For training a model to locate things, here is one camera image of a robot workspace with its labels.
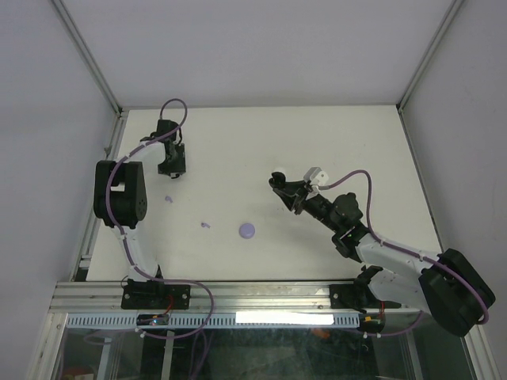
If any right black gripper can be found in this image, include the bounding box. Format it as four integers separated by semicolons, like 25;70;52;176
273;179;341;234

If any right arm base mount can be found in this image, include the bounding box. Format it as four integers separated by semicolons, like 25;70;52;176
328;265;402;314

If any slotted cable duct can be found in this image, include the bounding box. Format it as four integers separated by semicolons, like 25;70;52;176
67;311;360;330

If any black earbud case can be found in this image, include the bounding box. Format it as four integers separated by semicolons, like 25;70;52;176
269;171;286;192

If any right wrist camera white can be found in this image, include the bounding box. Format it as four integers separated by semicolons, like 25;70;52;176
303;167;330;196

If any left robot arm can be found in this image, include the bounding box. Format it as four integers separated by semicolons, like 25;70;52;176
93;119;186;308

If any white earbud case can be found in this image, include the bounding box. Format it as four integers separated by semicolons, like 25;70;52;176
273;167;286;175

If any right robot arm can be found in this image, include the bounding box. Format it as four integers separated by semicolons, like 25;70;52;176
269;168;496;337

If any purple earbud case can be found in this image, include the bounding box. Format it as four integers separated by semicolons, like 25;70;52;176
238;222;256;239

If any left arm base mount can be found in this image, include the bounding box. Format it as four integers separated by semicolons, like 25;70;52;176
120;274;191;311

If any aluminium front rail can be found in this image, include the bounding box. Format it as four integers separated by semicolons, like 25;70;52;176
49;279;476;316

